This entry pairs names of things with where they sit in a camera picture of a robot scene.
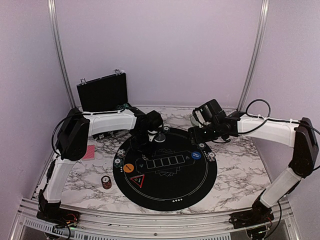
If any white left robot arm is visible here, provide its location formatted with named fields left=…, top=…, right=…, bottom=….
left=38, top=107, right=163, bottom=223

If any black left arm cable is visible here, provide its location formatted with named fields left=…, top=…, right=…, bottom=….
left=51, top=103, right=131, bottom=156

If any round black poker mat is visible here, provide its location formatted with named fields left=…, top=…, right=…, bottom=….
left=113, top=127, right=218, bottom=212

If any green 50 chip stack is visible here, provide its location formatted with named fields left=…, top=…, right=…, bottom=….
left=113, top=158, right=123, bottom=168

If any black poker chip case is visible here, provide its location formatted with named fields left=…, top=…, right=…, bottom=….
left=76, top=70, right=145, bottom=139

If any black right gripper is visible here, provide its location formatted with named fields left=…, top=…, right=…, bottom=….
left=187, top=122, right=220, bottom=146

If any aluminium frame post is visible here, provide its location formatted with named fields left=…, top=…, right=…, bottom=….
left=47, top=0, right=76, bottom=108
left=236, top=0, right=270, bottom=110

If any right aluminium frame post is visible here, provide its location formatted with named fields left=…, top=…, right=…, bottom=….
left=236, top=0, right=270, bottom=110

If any red triangular all-in marker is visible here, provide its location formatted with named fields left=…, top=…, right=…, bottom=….
left=130, top=174, right=145, bottom=188

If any clear acrylic dealer button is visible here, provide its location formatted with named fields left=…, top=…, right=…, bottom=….
left=154, top=133, right=166, bottom=143

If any brown red chip stack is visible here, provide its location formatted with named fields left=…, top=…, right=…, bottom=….
left=101, top=175, right=112, bottom=190

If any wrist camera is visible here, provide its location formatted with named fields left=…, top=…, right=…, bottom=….
left=137, top=110, right=163, bottom=135
left=192, top=99, right=227, bottom=126

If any green glass bowl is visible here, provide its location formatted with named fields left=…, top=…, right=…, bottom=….
left=190, top=115, right=199, bottom=127

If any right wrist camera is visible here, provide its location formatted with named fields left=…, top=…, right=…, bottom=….
left=192, top=99, right=227, bottom=126

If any blue small blind button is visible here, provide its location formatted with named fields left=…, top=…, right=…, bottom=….
left=191, top=151, right=202, bottom=160

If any left aluminium frame post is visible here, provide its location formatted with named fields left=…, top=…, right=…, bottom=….
left=47, top=0, right=76, bottom=108

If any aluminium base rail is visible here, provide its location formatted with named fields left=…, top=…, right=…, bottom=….
left=8, top=198, right=301, bottom=240

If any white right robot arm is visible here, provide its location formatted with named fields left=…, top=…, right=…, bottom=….
left=190, top=109, right=320, bottom=224

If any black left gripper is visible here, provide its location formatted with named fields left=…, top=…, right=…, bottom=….
left=130, top=130, right=157, bottom=160

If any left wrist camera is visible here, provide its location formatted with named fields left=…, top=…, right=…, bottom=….
left=137, top=110, right=163, bottom=135

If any red playing card deck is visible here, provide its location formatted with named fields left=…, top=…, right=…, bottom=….
left=82, top=144, right=95, bottom=160

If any orange big blind button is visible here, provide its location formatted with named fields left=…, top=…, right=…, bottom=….
left=123, top=163, right=135, bottom=173

